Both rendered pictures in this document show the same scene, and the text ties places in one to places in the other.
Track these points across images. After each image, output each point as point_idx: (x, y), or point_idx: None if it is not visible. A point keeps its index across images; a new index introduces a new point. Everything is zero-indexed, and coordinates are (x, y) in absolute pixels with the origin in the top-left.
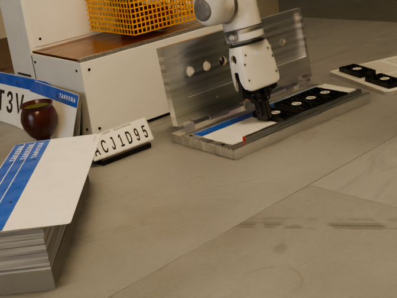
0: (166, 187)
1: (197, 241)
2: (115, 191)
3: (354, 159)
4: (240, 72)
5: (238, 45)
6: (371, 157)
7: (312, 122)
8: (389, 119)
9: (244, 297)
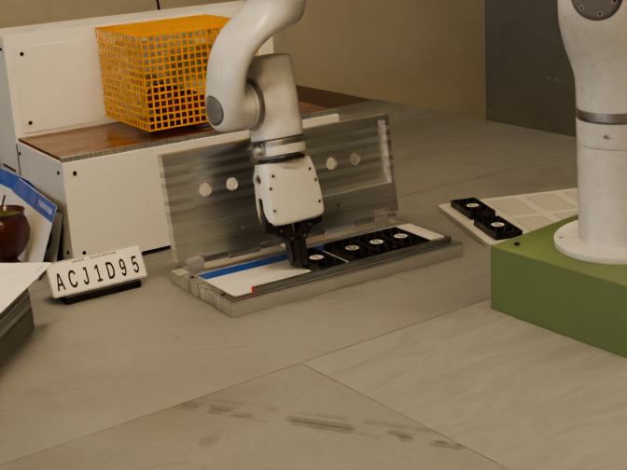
0: (124, 343)
1: (115, 419)
2: (60, 340)
3: (381, 336)
4: (263, 198)
5: (265, 162)
6: (406, 335)
7: (363, 277)
8: (467, 283)
9: None
